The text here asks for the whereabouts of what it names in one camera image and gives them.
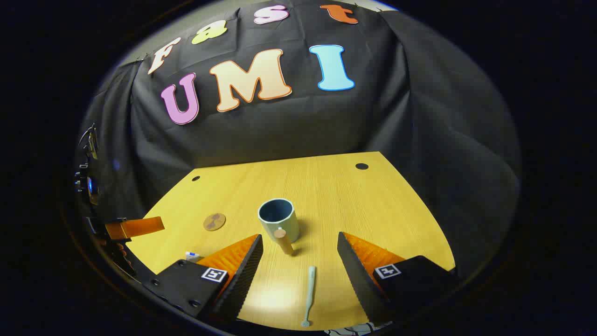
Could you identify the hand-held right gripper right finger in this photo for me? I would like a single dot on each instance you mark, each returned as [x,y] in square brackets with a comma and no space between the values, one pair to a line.
[357,275]

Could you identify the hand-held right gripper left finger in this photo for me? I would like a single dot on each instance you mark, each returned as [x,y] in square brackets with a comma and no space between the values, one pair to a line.
[247,275]

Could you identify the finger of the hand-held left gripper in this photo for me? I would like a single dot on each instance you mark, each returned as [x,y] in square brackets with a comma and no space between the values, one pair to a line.
[135,227]

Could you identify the pale green toothbrush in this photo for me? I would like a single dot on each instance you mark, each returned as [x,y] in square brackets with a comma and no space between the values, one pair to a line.
[310,289]

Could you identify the white toothpaste tube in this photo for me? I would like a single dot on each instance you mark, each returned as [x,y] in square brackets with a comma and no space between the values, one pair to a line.
[191,256]

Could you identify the round cork coaster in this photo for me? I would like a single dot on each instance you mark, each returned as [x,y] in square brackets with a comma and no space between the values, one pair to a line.
[214,221]

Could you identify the yellow wooden desktop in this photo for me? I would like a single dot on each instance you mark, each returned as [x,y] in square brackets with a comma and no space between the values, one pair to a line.
[326,205]

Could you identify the black backdrop cloth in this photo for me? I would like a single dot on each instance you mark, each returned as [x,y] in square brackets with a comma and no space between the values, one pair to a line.
[289,126]

